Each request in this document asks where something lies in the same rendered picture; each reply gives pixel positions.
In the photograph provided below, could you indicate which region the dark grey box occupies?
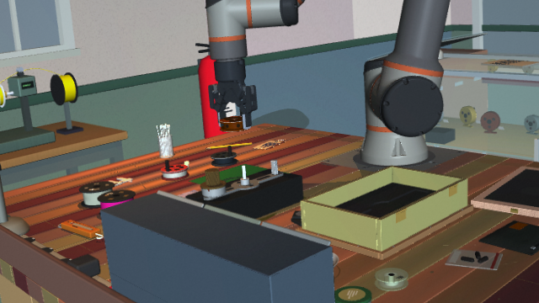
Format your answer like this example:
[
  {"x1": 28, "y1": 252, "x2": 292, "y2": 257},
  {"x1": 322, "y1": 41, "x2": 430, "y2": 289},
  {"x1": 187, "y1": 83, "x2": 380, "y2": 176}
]
[{"x1": 424, "y1": 127, "x2": 456, "y2": 146}]

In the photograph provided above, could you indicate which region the small black box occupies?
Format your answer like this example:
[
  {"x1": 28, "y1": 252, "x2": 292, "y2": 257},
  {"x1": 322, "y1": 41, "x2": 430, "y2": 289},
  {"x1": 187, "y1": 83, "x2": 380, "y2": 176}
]
[{"x1": 62, "y1": 254, "x2": 101, "y2": 278}]

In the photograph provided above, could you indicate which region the clear spool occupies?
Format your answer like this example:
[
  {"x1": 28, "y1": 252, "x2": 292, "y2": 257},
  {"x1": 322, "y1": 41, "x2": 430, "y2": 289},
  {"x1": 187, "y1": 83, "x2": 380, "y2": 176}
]
[{"x1": 374, "y1": 267, "x2": 409, "y2": 292}]

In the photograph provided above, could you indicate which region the orange hand tool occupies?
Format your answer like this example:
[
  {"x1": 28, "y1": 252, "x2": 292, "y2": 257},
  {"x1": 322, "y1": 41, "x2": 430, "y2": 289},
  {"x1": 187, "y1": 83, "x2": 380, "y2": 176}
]
[{"x1": 57, "y1": 219, "x2": 104, "y2": 240}]

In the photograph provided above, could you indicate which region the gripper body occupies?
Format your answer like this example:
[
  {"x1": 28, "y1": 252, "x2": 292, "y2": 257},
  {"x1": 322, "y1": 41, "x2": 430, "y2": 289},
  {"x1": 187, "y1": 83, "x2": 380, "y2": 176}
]
[{"x1": 213, "y1": 58, "x2": 250, "y2": 103}]

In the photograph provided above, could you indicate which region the grey lamp stand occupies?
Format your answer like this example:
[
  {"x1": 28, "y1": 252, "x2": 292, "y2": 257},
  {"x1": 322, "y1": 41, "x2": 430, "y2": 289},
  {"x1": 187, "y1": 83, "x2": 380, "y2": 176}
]
[{"x1": 0, "y1": 163, "x2": 29, "y2": 236}]

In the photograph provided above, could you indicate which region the green mat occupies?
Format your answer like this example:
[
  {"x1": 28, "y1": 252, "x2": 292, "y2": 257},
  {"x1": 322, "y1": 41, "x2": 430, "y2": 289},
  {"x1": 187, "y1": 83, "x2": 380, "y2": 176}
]
[{"x1": 189, "y1": 165, "x2": 270, "y2": 186}]

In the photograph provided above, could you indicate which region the black stand block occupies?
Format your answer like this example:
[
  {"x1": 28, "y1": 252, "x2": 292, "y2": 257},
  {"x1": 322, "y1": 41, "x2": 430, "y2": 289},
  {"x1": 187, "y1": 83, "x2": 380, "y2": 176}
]
[{"x1": 185, "y1": 170, "x2": 304, "y2": 220}]

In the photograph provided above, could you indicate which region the yellow line spool on stand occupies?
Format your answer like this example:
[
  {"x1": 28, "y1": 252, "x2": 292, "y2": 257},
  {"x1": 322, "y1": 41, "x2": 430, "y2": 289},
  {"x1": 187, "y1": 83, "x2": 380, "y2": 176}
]
[{"x1": 50, "y1": 72, "x2": 84, "y2": 136}]

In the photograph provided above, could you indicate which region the olive case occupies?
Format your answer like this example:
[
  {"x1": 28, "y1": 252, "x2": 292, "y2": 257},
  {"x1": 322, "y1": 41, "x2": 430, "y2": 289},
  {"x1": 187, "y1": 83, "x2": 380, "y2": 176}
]
[{"x1": 300, "y1": 166, "x2": 469, "y2": 253}]

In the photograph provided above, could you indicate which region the yellow pencil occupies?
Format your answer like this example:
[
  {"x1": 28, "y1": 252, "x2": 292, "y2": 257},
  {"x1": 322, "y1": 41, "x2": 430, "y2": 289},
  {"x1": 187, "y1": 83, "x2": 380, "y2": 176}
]
[{"x1": 205, "y1": 141, "x2": 253, "y2": 151}]

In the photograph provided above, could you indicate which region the white framed window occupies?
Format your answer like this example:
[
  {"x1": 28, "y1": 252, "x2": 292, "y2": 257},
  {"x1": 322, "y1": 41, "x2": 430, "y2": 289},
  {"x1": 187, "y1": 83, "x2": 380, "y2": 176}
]
[
  {"x1": 471, "y1": 0, "x2": 539, "y2": 33},
  {"x1": 0, "y1": 0, "x2": 81, "y2": 60}
]

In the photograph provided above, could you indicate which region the grey spool with black flanges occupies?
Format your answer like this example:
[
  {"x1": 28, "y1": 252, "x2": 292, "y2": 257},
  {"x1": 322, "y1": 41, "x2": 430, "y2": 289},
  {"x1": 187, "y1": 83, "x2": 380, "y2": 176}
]
[{"x1": 78, "y1": 180, "x2": 115, "y2": 208}]

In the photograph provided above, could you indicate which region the brown knob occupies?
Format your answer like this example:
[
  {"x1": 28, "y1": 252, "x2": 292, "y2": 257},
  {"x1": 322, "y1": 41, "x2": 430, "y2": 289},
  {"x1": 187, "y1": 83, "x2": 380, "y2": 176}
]
[{"x1": 205, "y1": 167, "x2": 227, "y2": 189}]

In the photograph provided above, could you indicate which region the magenta spool with black flange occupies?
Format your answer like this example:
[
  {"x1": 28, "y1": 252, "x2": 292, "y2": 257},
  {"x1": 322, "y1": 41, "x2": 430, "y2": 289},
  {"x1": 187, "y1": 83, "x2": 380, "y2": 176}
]
[{"x1": 97, "y1": 189, "x2": 136, "y2": 210}]

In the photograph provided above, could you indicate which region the grey reel frame plate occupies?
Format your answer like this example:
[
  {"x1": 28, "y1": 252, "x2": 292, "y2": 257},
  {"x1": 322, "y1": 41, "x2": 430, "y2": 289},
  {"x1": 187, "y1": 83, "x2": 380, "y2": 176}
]
[{"x1": 200, "y1": 170, "x2": 284, "y2": 201}]

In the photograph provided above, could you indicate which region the grey-green line winder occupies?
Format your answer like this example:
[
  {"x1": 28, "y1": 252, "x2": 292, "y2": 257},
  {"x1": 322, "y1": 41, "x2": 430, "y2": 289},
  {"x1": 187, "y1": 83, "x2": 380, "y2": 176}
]
[{"x1": 0, "y1": 66, "x2": 56, "y2": 155}]

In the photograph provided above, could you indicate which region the red fire extinguisher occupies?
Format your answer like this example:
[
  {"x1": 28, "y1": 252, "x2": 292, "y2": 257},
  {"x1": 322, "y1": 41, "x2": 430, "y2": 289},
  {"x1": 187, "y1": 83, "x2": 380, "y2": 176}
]
[{"x1": 195, "y1": 41, "x2": 231, "y2": 139}]

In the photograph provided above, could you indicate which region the black flat pouch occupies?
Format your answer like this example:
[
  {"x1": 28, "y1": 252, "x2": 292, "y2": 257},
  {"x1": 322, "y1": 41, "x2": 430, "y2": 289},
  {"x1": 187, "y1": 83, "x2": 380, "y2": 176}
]
[{"x1": 478, "y1": 220, "x2": 539, "y2": 257}]

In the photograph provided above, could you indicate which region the yellow reel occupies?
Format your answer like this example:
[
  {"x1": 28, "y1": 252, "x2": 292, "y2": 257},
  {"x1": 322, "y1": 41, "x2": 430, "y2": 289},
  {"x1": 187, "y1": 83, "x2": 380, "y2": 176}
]
[{"x1": 458, "y1": 104, "x2": 478, "y2": 127}]

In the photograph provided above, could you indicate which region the brown spool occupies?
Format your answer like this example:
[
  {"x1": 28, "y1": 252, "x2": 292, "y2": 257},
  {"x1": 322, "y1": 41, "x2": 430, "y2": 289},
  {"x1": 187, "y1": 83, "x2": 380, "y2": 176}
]
[{"x1": 219, "y1": 116, "x2": 244, "y2": 131}]

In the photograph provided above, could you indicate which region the glass of white sticks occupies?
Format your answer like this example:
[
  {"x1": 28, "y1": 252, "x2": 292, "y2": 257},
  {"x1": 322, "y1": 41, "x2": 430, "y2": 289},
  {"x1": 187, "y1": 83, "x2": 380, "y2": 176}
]
[{"x1": 156, "y1": 123, "x2": 174, "y2": 159}]

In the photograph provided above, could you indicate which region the green round tin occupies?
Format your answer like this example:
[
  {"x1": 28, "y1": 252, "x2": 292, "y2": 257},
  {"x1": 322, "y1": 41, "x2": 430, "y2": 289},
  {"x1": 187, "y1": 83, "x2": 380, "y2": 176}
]
[{"x1": 334, "y1": 285, "x2": 373, "y2": 303}]

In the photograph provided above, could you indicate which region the black spool with handle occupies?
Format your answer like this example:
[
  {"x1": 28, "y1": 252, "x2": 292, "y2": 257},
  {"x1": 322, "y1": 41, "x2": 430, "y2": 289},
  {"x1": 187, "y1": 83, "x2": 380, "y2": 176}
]
[{"x1": 210, "y1": 146, "x2": 239, "y2": 166}]

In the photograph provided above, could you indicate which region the wooden side table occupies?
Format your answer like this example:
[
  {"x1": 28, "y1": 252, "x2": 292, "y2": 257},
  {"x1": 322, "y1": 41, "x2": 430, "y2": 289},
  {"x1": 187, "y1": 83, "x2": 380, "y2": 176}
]
[{"x1": 0, "y1": 121, "x2": 129, "y2": 189}]

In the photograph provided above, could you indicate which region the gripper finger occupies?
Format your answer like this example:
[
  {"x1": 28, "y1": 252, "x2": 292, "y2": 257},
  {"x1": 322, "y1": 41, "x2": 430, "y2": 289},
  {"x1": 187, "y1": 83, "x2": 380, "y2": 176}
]
[
  {"x1": 208, "y1": 83, "x2": 228, "y2": 121},
  {"x1": 238, "y1": 85, "x2": 259, "y2": 130}
]

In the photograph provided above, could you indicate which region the brown fishing fly cluster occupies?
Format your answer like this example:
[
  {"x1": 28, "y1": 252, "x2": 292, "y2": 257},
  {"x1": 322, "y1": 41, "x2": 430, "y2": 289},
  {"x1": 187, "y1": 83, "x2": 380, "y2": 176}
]
[{"x1": 252, "y1": 138, "x2": 286, "y2": 152}]

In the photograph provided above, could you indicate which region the glass display cabinet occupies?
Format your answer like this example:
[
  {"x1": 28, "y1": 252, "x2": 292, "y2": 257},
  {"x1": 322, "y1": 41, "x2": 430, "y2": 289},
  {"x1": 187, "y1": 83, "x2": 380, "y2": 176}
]
[{"x1": 424, "y1": 24, "x2": 539, "y2": 163}]

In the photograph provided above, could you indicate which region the pink framed black tray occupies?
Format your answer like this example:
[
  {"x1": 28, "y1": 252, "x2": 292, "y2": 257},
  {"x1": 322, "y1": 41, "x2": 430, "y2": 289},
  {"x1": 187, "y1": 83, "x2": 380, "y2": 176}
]
[{"x1": 470, "y1": 165, "x2": 539, "y2": 220}]

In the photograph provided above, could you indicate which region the large blue-grey box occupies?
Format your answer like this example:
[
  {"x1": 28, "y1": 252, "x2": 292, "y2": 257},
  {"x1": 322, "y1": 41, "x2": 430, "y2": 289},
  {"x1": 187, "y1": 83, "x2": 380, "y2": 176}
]
[{"x1": 99, "y1": 189, "x2": 336, "y2": 303}]

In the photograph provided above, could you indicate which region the tan tray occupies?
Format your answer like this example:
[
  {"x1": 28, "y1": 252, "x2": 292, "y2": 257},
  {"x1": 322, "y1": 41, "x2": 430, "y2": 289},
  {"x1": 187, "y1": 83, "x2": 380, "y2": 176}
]
[{"x1": 482, "y1": 58, "x2": 539, "y2": 75}]

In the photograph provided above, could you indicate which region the brown reel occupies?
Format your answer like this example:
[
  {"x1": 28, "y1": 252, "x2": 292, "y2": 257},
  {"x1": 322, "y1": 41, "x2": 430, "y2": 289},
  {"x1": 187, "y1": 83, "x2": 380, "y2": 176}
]
[{"x1": 480, "y1": 110, "x2": 501, "y2": 135}]

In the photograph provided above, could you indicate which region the red spool with white rim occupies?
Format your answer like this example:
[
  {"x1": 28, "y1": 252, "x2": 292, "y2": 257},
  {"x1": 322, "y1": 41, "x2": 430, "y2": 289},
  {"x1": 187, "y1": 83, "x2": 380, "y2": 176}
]
[{"x1": 160, "y1": 159, "x2": 189, "y2": 180}]

